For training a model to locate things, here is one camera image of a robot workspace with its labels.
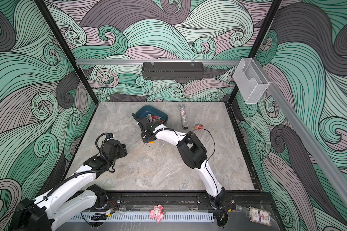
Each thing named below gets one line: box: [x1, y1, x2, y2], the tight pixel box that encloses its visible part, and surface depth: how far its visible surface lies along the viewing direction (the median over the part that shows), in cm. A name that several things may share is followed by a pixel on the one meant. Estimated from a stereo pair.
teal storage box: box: [135, 104, 169, 124], surface depth 113 cm
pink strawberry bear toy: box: [194, 124, 204, 131], surface depth 103 cm
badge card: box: [248, 206, 273, 227], surface depth 69 cm
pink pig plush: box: [149, 204, 165, 223], surface depth 69 cm
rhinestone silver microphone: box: [178, 104, 189, 130], surface depth 109 cm
